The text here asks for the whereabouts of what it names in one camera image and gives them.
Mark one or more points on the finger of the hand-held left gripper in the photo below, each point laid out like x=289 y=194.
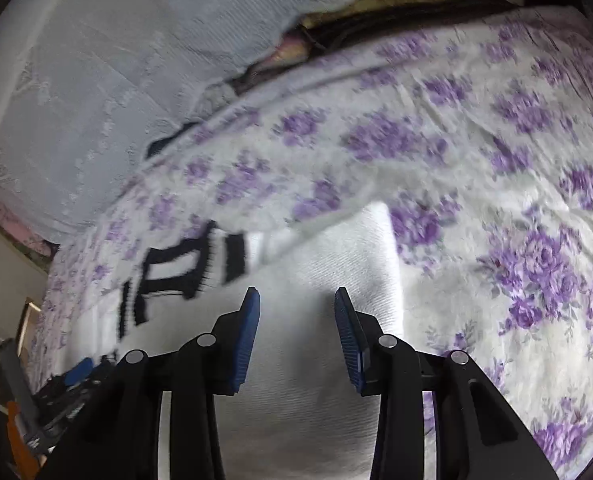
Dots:
x=79 y=371
x=105 y=365

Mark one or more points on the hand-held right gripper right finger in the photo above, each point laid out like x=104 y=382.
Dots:
x=349 y=340

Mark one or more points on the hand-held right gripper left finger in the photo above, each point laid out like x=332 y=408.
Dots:
x=246 y=340

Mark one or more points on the white knit sweater black trim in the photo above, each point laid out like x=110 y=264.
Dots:
x=301 y=285

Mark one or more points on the orange object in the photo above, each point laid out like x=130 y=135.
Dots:
x=21 y=440

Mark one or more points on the purple floral bedsheet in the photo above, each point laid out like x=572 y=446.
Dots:
x=476 y=160

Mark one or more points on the white lace cover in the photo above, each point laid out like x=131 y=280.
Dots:
x=126 y=85

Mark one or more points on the pink floral quilt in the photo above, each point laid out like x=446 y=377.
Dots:
x=291 y=50

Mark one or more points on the dark wooden bed frame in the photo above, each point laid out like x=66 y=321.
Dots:
x=376 y=30

